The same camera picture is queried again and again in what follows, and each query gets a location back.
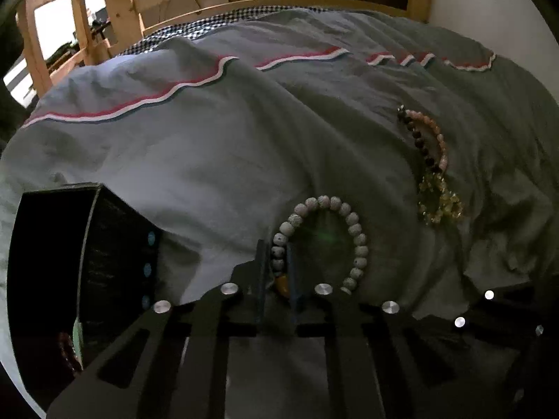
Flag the pink beaded bracelet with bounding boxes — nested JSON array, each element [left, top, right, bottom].
[[396, 104, 450, 175]]

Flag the black jewelry box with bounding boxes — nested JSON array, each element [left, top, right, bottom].
[[7, 184, 163, 410]]

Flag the grey duvet with red trim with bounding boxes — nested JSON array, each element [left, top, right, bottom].
[[1, 9, 558, 418]]

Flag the checkered bed sheet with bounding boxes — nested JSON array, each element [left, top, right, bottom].
[[119, 5, 327, 56]]

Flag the white beaded bracelet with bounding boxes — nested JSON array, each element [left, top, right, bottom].
[[271, 195, 371, 296]]

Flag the wooden ladder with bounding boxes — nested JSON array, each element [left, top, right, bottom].
[[16, 0, 110, 96]]

